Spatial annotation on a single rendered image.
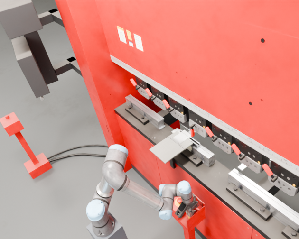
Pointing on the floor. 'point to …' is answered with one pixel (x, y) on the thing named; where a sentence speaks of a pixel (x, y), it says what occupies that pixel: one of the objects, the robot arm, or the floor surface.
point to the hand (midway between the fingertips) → (189, 216)
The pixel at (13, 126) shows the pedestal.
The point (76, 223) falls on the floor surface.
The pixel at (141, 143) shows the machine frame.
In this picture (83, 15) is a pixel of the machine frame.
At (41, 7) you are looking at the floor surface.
